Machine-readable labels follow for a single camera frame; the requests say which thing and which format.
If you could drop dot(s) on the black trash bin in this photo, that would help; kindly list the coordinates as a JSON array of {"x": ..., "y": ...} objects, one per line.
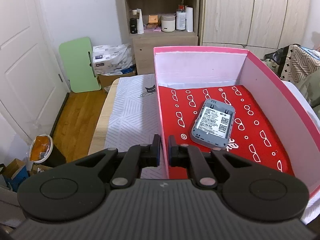
[{"x": 43, "y": 151}]

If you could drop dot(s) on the wooden open shelf unit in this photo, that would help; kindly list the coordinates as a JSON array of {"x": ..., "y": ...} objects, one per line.
[{"x": 153, "y": 36}]

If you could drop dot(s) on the white room door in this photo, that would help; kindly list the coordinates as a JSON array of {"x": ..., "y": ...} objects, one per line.
[{"x": 32, "y": 86}]

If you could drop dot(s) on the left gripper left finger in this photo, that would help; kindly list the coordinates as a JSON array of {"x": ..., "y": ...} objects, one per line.
[{"x": 132, "y": 162}]

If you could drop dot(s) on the tall white bottle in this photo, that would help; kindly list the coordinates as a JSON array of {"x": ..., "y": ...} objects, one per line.
[{"x": 189, "y": 19}]

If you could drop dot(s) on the pink cardboard box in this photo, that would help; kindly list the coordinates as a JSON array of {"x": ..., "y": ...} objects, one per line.
[{"x": 204, "y": 67}]

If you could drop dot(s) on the patterned tote bag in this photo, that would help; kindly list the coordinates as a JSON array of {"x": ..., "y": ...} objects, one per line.
[{"x": 293, "y": 63}]

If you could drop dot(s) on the white lidded jar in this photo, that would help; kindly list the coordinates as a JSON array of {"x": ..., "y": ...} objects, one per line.
[{"x": 168, "y": 23}]

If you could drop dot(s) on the green folding board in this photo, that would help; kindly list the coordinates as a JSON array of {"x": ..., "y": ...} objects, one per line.
[{"x": 76, "y": 56}]

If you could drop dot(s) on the olive green padded jacket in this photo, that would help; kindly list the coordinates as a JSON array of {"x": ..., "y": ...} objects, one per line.
[{"x": 310, "y": 90}]

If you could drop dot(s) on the white spray bottle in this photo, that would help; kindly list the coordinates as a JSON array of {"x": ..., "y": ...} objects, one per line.
[{"x": 140, "y": 25}]

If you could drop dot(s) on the red capped bottle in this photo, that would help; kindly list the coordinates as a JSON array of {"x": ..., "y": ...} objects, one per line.
[{"x": 180, "y": 18}]

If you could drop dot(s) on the white patterned tablecloth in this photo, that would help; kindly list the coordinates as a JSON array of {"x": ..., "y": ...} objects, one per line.
[{"x": 135, "y": 115}]

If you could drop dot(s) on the grey pocket router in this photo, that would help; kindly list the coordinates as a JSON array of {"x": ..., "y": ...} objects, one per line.
[{"x": 213, "y": 126}]

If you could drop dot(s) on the red patterned box liner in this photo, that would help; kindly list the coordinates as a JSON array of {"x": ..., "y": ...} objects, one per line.
[{"x": 252, "y": 135}]

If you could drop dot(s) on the light wood wardrobe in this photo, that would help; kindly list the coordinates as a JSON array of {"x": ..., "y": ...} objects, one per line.
[{"x": 260, "y": 26}]

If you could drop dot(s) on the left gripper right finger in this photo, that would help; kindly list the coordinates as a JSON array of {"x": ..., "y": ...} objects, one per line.
[{"x": 191, "y": 158}]

